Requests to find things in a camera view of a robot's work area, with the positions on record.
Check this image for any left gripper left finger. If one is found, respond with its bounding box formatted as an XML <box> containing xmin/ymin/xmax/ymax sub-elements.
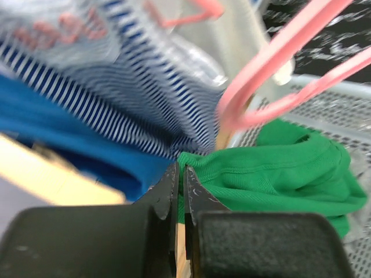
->
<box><xmin>1</xmin><ymin>163</ymin><xmax>179</xmax><ymax>278</ymax></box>

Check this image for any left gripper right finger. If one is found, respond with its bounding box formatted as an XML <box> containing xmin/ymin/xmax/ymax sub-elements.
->
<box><xmin>183</xmin><ymin>166</ymin><xmax>354</xmax><ymax>277</ymax></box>

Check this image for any green tank top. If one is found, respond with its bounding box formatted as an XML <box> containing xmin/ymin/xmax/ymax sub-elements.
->
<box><xmin>177</xmin><ymin>120</ymin><xmax>368</xmax><ymax>237</ymax></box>

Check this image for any pink plastic hanger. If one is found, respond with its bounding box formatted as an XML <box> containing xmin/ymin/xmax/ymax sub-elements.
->
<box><xmin>217</xmin><ymin>0</ymin><xmax>371</xmax><ymax>130</ymax></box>

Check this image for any blue tank top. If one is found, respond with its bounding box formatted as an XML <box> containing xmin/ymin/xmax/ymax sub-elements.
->
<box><xmin>1</xmin><ymin>76</ymin><xmax>173</xmax><ymax>201</ymax></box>

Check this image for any blue white striped top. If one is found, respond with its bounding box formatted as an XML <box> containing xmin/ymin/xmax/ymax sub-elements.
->
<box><xmin>1</xmin><ymin>1</ymin><xmax>227</xmax><ymax>158</ymax></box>

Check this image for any white tank top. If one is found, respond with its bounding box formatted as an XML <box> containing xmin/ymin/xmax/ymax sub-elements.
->
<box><xmin>172</xmin><ymin>1</ymin><xmax>270</xmax><ymax>86</ymax></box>

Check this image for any pink hanger under striped top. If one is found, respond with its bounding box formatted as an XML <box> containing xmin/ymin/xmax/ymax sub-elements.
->
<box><xmin>143</xmin><ymin>0</ymin><xmax>224</xmax><ymax>28</ymax></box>

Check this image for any wooden clothes rack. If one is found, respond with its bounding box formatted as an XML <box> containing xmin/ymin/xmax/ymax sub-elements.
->
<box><xmin>1</xmin><ymin>136</ymin><xmax>192</xmax><ymax>277</ymax></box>

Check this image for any white plastic basket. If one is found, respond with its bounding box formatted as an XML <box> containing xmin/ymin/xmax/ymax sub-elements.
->
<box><xmin>228</xmin><ymin>74</ymin><xmax>371</xmax><ymax>278</ymax></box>

